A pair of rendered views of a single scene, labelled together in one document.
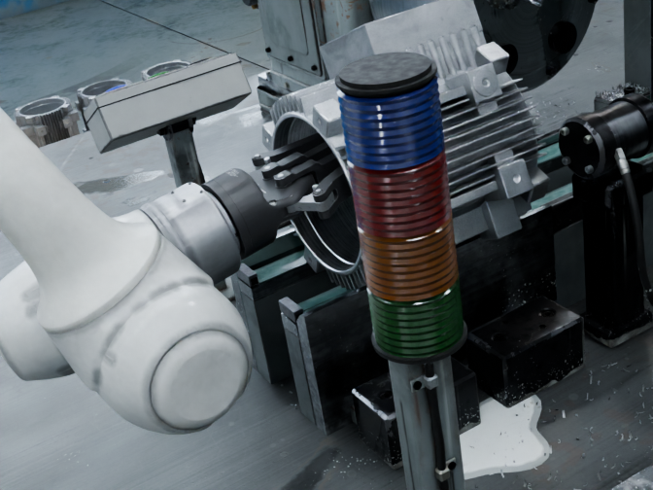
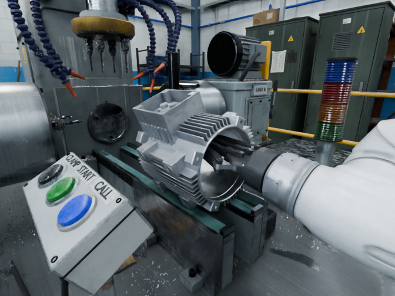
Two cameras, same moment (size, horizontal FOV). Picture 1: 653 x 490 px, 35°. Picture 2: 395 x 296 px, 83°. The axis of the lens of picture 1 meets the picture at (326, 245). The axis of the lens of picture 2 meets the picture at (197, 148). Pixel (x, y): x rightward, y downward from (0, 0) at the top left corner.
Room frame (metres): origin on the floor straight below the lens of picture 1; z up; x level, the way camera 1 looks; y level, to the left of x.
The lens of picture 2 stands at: (1.04, 0.39, 1.18)
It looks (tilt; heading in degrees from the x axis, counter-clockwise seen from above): 17 degrees down; 255
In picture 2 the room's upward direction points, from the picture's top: straight up
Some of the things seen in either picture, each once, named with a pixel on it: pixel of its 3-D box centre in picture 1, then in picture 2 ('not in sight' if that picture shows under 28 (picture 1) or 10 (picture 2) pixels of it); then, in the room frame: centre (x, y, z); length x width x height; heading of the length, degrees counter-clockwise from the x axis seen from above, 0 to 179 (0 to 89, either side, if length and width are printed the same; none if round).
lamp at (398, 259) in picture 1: (407, 248); (332, 111); (0.58, -0.05, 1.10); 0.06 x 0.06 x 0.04
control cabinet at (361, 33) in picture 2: not in sight; (341, 92); (-1.71, -2.15, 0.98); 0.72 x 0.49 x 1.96; 117
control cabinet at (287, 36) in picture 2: not in sight; (274, 88); (-1.25, -3.04, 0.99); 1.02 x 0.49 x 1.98; 117
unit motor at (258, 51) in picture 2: not in sight; (245, 81); (0.51, -0.66, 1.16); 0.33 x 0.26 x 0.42; 27
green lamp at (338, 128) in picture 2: (415, 307); (328, 130); (0.58, -0.05, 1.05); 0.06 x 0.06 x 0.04
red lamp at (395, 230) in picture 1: (399, 184); (335, 92); (0.58, -0.05, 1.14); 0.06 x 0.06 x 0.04
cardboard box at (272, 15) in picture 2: not in sight; (267, 20); (-1.16, -3.29, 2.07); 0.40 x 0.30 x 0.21; 109
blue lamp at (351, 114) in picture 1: (391, 116); (339, 72); (0.58, -0.05, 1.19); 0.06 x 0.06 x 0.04
